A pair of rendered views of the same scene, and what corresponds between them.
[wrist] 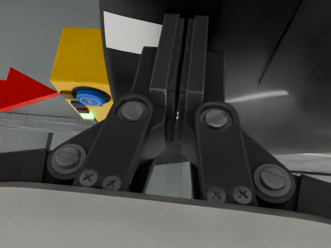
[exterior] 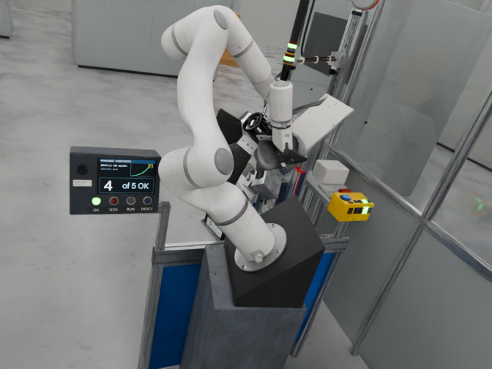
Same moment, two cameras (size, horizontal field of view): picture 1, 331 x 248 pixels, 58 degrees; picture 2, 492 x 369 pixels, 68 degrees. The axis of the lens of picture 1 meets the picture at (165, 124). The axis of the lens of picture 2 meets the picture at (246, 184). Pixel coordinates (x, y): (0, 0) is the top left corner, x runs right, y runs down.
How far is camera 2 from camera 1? 147 cm
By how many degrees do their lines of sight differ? 61
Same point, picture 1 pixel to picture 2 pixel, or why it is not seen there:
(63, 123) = (449, 244)
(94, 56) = (334, 205)
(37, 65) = (452, 295)
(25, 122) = (471, 259)
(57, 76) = (343, 204)
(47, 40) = (440, 309)
